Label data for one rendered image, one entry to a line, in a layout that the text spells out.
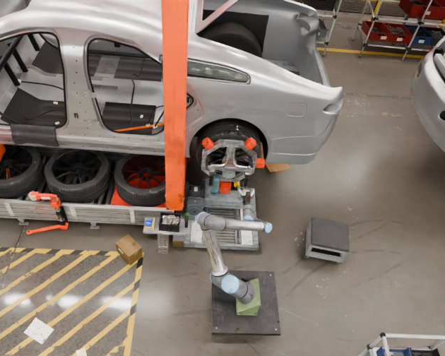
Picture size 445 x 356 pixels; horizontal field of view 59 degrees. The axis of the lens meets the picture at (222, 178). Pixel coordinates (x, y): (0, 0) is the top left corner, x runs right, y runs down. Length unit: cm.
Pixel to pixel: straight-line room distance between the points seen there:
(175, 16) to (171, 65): 35
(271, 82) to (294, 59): 191
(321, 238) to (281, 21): 265
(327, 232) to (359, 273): 60
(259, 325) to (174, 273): 105
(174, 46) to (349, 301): 300
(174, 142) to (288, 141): 127
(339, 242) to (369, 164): 175
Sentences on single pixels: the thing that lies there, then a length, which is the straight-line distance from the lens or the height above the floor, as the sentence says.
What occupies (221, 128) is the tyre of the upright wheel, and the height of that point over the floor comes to 116.
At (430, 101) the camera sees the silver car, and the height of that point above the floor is 112.
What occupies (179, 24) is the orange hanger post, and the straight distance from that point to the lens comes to 267.
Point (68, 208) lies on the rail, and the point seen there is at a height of 34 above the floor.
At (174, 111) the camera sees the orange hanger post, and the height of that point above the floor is 176.
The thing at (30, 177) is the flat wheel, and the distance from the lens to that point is 454.
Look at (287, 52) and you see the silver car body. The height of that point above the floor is 103.
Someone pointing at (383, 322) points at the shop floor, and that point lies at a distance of 444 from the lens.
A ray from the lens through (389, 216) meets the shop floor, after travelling 523.
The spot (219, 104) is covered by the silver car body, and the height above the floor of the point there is 147.
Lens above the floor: 369
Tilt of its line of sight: 48 degrees down
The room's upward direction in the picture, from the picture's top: 8 degrees clockwise
